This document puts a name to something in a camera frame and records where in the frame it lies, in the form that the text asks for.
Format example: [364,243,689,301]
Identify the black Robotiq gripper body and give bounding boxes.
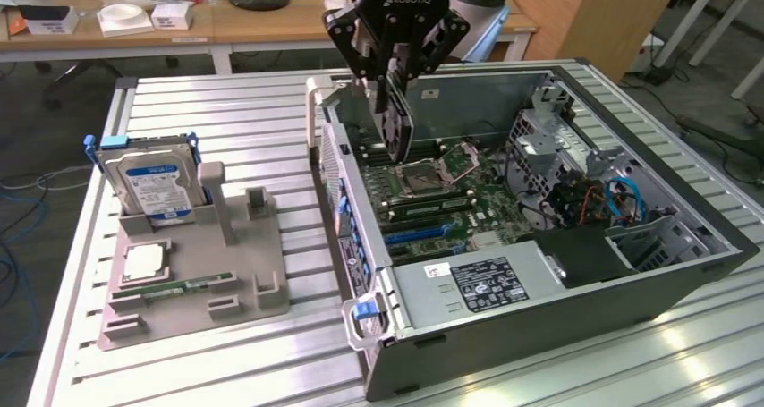
[348,0,452,29]

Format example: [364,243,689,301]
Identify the graphics card with metal bracket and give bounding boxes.
[351,53,417,165]

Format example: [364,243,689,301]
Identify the wooden cabinet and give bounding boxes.
[506,0,685,82]

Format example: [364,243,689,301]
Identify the metal socket cover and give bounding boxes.
[438,141,482,176]

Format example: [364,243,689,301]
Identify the small white cardboard box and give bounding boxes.
[149,1,196,30]

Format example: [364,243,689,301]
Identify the silver disk bay cage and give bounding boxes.
[506,106,604,202]

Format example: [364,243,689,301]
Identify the CPU socket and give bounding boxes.
[397,160,446,199]

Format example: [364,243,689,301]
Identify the green motherboard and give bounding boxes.
[355,137,539,266]

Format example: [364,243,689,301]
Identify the white round holder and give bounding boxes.
[94,3,156,38]

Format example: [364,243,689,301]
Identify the RAM stick with white label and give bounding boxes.
[388,194,474,221]

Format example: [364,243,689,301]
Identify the white table legs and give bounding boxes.
[651,0,764,100]

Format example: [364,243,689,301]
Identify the blue expansion slot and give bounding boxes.
[380,226,447,246]

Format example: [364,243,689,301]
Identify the blue plastic disk caddy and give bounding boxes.
[82,129,209,208]

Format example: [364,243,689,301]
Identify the hard disk with blue label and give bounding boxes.
[96,137,198,227]

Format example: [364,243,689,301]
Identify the black chair base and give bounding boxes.
[34,55,181,109]

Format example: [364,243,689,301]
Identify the white box with black lid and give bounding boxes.
[17,4,80,36]

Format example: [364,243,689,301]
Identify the black floor stand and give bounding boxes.
[675,113,764,160]

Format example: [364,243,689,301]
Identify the grey power supply unit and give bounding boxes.
[388,240,566,337]

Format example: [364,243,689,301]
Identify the silver CPU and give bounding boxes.
[120,244,169,283]

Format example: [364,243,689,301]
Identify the green RAM stick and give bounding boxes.
[110,270,234,301]

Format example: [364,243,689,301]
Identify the grey printed parts rack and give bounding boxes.
[94,159,292,352]

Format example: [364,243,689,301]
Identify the open black PC case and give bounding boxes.
[304,64,761,403]

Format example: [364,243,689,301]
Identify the wooden desk with white frame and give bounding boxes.
[0,0,539,75]

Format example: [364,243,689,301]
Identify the blue wire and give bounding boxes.
[602,176,649,224]

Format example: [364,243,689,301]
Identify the grey floor cable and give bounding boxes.
[0,164,92,191]

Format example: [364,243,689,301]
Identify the blue floor cable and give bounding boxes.
[0,191,50,363]

